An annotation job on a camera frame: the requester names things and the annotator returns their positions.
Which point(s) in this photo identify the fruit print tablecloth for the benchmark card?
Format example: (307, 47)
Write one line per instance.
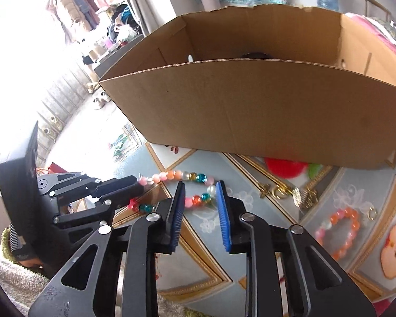
(247, 188)

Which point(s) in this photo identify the pile of clothes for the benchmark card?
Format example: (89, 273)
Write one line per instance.
(122, 23)

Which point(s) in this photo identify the pink floral blanket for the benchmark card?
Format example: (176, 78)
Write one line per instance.
(366, 26)

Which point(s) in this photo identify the wooden chair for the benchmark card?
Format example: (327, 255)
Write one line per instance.
(379, 5)

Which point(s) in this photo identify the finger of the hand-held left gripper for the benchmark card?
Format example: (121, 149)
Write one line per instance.
(85, 213)
(118, 188)

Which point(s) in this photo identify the person's left forearm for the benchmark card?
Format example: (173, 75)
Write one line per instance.
(10, 280)

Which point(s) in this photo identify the lace pillow cover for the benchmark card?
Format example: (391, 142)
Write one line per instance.
(394, 31)

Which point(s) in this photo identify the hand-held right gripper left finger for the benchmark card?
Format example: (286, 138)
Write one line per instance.
(180, 219)

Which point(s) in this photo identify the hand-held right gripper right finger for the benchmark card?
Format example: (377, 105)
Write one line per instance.
(223, 219)

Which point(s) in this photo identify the white shoes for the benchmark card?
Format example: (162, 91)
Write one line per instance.
(99, 97)

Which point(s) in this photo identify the white curtain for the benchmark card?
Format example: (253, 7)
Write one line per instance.
(132, 3)

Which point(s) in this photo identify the grey cabinet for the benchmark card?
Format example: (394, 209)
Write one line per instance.
(115, 57)

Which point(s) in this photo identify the brown cardboard box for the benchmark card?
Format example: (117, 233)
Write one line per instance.
(250, 105)

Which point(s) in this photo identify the gold butterfly pendant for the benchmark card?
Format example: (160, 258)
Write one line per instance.
(309, 199)

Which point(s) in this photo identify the small gold charm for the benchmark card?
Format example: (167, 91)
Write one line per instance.
(265, 191)

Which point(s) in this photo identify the hanging clothes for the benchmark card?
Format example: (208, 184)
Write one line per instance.
(76, 3)

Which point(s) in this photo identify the black wrist watch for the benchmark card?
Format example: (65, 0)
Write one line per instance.
(255, 54)

